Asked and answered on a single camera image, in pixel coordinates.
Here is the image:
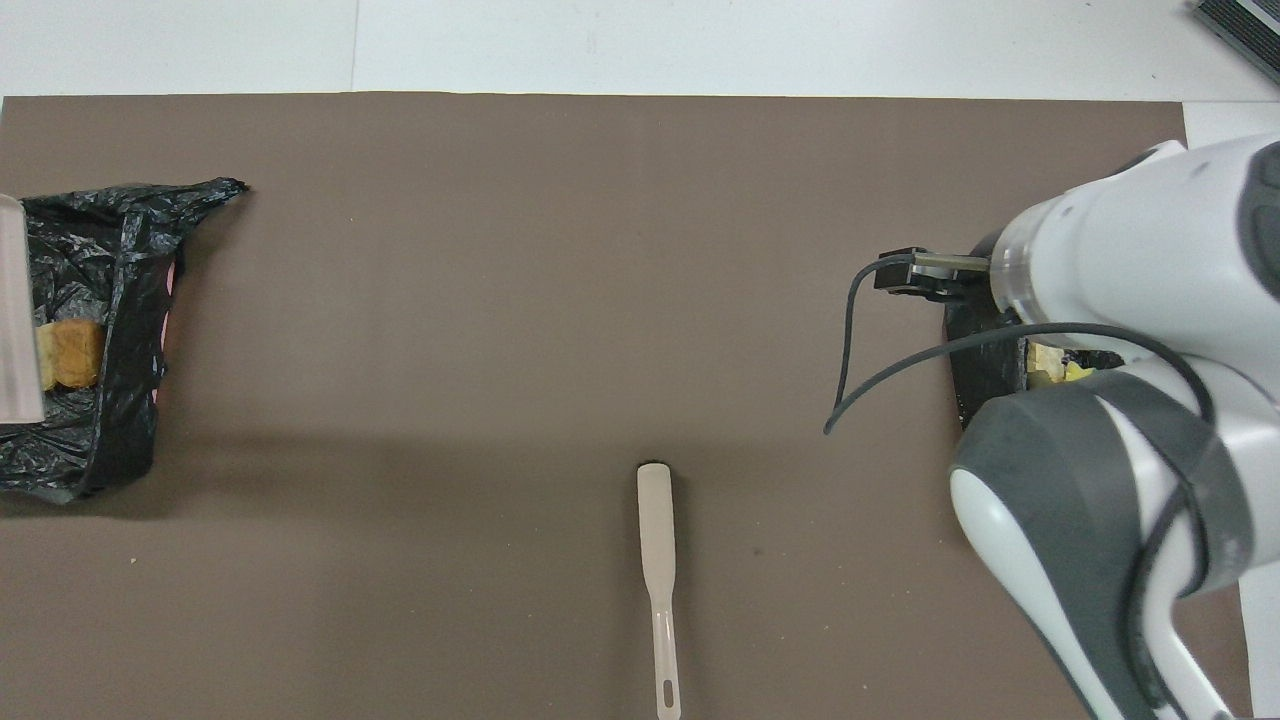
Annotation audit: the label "brown table mat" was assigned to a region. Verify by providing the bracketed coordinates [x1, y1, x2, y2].
[0, 92, 1254, 720]

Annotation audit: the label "beige brush black bristles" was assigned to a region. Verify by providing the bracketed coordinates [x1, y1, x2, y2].
[636, 462, 683, 720]

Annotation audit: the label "grey ribbed object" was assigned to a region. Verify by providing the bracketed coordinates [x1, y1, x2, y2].
[1192, 0, 1280, 86]

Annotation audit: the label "brown bread roll toy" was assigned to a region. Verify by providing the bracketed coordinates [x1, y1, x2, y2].
[40, 318, 106, 391]

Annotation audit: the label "beige plastic dustpan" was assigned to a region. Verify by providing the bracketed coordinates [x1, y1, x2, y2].
[0, 195, 47, 426]

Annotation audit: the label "black trash bag bin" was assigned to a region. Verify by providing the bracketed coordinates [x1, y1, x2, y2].
[944, 295, 1126, 431]

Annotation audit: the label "black bag bin pink rim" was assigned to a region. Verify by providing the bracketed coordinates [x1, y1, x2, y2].
[0, 178, 249, 504]

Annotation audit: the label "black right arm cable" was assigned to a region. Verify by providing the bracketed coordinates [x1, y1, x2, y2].
[823, 252, 1216, 720]

